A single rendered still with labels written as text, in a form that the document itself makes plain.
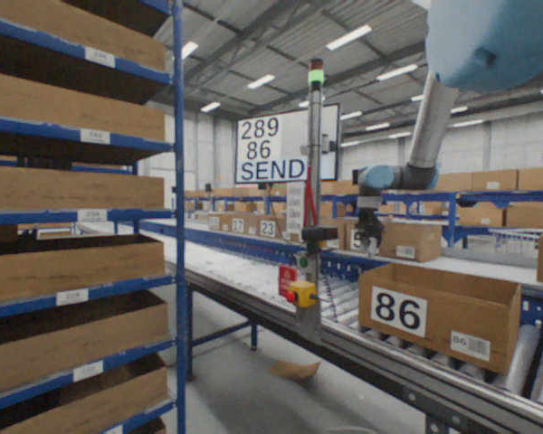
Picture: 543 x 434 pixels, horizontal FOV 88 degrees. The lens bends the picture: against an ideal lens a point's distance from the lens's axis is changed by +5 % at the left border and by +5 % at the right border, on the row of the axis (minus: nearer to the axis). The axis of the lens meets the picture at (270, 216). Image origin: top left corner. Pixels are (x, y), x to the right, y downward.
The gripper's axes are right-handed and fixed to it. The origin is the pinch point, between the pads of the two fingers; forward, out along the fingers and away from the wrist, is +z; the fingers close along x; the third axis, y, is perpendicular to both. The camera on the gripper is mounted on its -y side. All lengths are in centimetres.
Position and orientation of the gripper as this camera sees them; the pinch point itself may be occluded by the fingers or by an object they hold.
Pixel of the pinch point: (370, 256)
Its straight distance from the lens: 123.8
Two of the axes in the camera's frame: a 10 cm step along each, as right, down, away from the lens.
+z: -0.1, 10.0, 0.5
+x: 6.8, 0.4, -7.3
